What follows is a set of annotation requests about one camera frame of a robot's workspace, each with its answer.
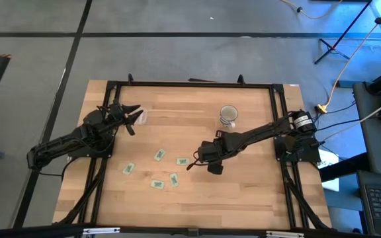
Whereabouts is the yellow extension cable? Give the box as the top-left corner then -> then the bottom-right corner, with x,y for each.
316,0 -> 381,115

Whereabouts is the white paper sheet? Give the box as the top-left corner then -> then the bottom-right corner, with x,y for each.
317,149 -> 340,192

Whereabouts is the grey side desk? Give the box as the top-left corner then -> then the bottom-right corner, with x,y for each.
352,82 -> 381,176

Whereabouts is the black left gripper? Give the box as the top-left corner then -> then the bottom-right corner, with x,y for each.
103,102 -> 144,137

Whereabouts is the clear plastic cup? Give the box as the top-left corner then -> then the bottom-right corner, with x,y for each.
134,108 -> 148,126

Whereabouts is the black desk beam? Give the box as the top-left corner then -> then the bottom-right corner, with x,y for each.
319,152 -> 370,182

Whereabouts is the white cable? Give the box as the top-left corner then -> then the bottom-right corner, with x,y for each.
322,94 -> 381,141

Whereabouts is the black tripod stand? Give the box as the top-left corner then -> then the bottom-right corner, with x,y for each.
314,0 -> 373,65

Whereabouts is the black metal table frame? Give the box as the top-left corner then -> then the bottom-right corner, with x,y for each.
53,73 -> 334,232

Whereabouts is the black power cable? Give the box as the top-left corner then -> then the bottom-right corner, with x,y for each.
308,99 -> 360,133

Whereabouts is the cream floor cable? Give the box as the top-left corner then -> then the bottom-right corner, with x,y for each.
281,0 -> 343,20

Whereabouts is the white patterned ceramic mug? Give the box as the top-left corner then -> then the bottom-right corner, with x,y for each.
219,104 -> 239,130

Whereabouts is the black camera rig beam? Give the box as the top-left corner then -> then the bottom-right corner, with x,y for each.
0,223 -> 376,238

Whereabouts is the silver metal bracket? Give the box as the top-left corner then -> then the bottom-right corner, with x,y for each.
265,231 -> 305,238
82,227 -> 121,235

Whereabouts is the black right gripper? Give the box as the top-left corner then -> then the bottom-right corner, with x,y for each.
196,130 -> 233,176

